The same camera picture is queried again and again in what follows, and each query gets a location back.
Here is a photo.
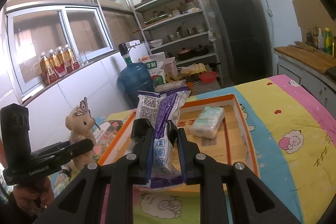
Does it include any person's left hand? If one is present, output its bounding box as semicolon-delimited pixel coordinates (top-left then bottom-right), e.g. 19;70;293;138
13;177;55;216

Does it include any egg tray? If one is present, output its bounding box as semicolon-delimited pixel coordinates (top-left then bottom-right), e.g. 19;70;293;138
181;63;207;75

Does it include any white tissue pack plastic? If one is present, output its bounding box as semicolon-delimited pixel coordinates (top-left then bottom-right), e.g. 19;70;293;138
190;106;224;139

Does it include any black refrigerator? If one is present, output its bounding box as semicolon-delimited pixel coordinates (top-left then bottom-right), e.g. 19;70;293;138
210;0;270;85

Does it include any window frame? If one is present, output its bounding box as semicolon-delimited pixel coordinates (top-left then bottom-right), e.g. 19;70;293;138
6;4;114;97

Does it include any orange drink bottle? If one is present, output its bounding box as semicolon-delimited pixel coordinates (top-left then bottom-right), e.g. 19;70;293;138
63;44;80;73
56;46;73;74
49;49;66;79
39;52;58;85

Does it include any floral tissue box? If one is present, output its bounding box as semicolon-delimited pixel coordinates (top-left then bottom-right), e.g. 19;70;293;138
93;120;123;161

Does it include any beige teddy bear with crown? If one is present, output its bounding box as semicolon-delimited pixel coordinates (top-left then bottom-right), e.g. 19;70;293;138
65;97;96;171

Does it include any purple white snack bag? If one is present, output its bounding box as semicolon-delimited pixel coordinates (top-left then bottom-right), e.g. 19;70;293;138
135;86;190;190

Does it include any red plastic basin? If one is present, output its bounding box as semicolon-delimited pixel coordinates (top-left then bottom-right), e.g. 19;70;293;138
199;71;218;83

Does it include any metal storage shelf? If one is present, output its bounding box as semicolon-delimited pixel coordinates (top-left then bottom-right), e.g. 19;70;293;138
133;0;222;74

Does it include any wooden counter top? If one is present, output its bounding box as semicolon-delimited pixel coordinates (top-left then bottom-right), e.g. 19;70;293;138
274;41;335;75

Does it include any orange cardboard box tray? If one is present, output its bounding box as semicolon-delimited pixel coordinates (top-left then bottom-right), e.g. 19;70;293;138
97;93;260;177

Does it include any colourful cartoon blanket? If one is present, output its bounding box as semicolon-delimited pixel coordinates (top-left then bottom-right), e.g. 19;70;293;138
49;74;336;224

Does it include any blue water jug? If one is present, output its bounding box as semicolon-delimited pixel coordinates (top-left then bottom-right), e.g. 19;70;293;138
118;43;154;108

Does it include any white green carton box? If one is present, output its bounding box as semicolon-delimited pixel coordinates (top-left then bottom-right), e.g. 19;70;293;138
138;52;166;86

